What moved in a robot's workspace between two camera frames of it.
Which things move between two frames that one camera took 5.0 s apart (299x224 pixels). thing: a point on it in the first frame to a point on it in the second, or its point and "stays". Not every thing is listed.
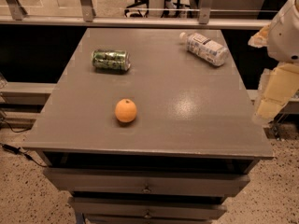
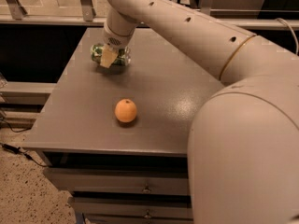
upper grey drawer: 149,182 stays
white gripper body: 285,36 to 118,40
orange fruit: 125,110 stays
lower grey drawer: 149,208 stays
